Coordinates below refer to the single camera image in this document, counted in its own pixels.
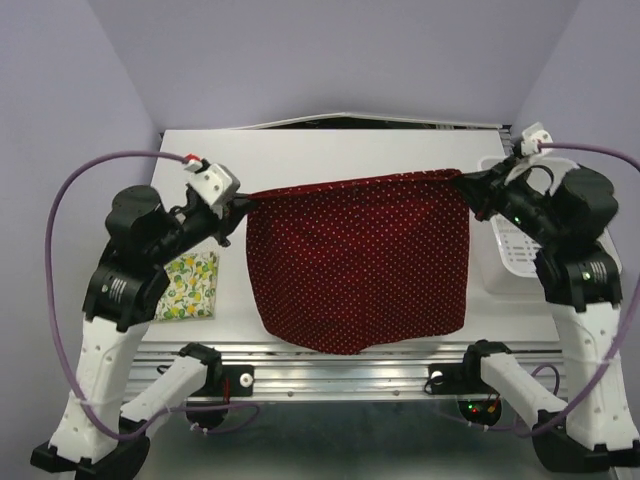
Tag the aluminium frame rail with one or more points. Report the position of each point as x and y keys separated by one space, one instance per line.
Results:
x=286 y=373

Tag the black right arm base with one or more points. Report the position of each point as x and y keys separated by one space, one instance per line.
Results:
x=479 y=406

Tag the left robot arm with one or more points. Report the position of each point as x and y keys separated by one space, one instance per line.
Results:
x=102 y=436

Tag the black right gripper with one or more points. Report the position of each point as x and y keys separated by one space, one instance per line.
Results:
x=485 y=188

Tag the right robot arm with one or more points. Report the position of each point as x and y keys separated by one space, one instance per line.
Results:
x=592 y=430

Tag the lemon print folded skirt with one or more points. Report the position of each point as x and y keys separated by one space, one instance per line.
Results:
x=191 y=293

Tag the white plastic basket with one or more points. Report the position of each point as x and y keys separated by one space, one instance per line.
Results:
x=503 y=256

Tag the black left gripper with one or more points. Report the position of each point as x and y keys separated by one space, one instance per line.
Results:
x=237 y=207

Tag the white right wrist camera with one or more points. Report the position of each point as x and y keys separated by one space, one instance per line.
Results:
x=527 y=150

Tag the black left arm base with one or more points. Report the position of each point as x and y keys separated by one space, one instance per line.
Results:
x=233 y=385

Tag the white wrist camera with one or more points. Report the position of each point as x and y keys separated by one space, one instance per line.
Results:
x=213 y=183
x=527 y=150

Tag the red polka dot skirt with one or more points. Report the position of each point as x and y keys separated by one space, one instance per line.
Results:
x=339 y=267

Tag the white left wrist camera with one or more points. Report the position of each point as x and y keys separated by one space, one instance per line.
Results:
x=213 y=183

